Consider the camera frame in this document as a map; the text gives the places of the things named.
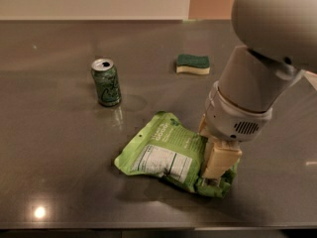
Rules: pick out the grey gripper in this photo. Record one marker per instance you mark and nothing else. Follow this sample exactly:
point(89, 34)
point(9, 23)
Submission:
point(231, 120)

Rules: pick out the green rice chip bag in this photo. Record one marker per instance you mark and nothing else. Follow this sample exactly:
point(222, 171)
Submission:
point(166, 150)

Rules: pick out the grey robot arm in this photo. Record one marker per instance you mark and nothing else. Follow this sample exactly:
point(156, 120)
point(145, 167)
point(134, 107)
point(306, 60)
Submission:
point(279, 44)

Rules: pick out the green yellow sponge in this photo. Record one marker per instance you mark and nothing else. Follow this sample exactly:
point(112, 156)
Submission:
point(192, 64)

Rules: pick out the green soda can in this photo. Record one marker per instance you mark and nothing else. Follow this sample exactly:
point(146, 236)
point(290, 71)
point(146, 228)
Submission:
point(105, 76)

